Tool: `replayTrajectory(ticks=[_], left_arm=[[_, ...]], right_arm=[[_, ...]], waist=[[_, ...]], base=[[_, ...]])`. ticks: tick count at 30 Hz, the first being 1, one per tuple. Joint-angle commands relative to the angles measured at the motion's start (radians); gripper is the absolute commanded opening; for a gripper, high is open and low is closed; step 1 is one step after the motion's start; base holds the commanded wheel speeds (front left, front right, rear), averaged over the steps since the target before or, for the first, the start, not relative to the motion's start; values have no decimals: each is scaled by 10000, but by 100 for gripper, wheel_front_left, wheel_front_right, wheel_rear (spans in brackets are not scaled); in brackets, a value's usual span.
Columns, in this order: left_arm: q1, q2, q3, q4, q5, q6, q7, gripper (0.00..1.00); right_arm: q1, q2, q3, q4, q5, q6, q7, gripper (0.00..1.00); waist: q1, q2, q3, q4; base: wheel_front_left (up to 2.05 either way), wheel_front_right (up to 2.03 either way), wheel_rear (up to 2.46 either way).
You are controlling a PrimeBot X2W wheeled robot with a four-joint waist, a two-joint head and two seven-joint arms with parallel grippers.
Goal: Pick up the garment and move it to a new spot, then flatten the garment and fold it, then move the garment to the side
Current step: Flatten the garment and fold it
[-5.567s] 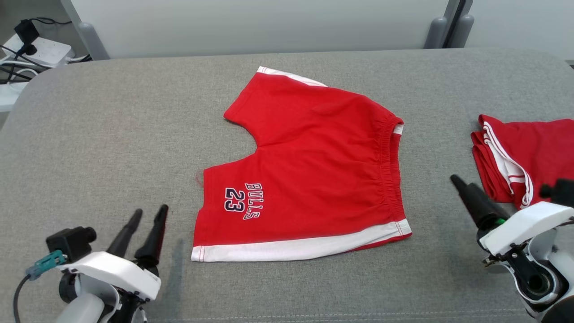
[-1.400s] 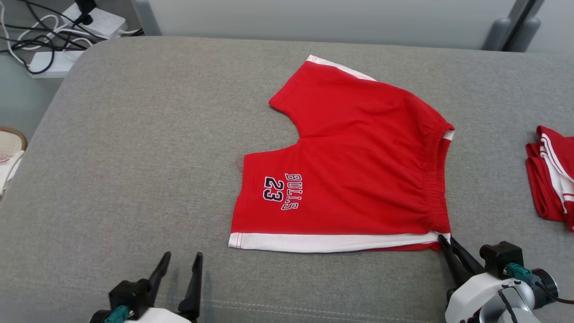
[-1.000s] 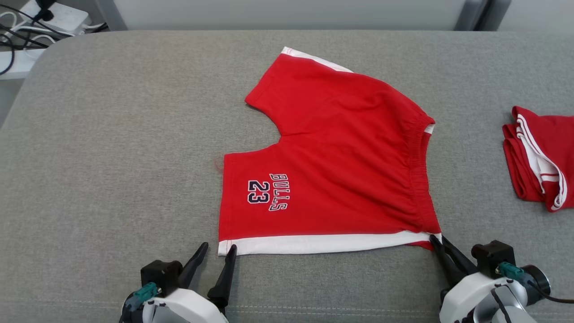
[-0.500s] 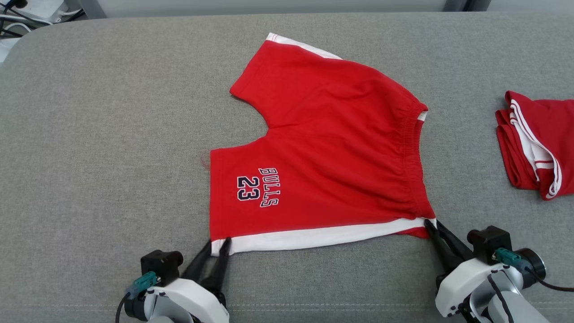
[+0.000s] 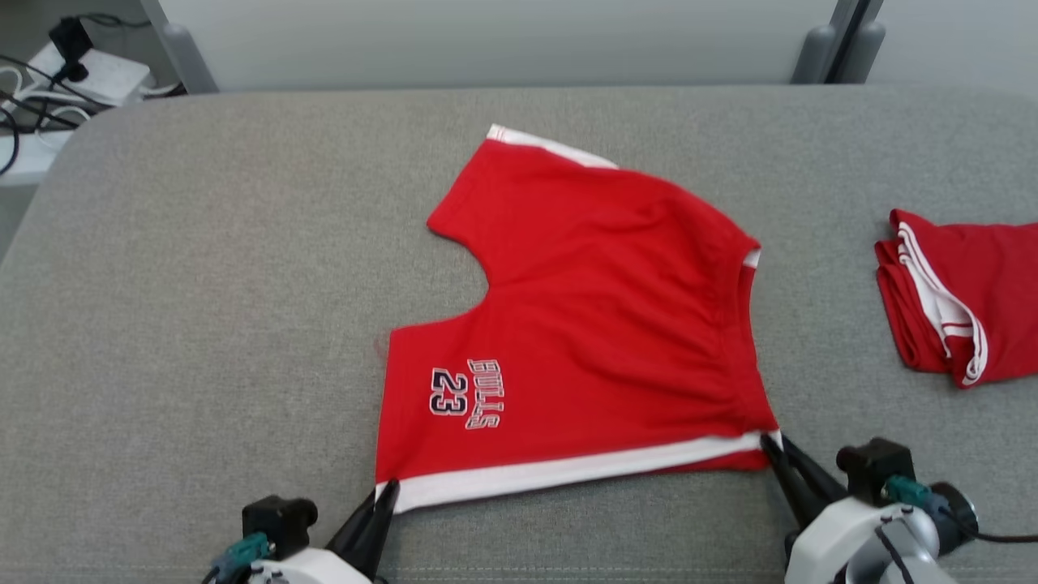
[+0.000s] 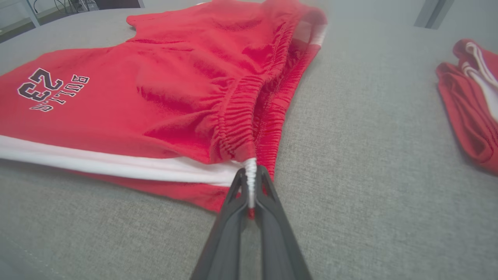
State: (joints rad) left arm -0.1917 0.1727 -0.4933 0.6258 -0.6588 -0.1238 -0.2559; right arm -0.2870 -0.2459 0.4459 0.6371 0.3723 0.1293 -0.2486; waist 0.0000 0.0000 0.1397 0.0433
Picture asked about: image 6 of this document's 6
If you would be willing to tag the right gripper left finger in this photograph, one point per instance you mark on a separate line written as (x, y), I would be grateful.
(221, 241)

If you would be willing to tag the grey upright post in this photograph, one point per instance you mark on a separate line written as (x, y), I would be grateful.
(443, 11)
(424, 13)

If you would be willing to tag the grey fabric sofa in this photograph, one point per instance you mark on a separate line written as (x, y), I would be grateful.
(369, 175)

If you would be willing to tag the grey slanted furniture leg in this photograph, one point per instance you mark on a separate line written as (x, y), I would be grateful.
(32, 11)

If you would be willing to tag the red basketball shorts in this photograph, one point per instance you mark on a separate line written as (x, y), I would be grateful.
(155, 97)

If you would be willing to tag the red basketball jersey shirt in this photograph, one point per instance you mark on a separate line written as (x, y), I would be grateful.
(470, 112)

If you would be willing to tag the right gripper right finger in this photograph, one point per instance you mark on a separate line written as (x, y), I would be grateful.
(278, 241)

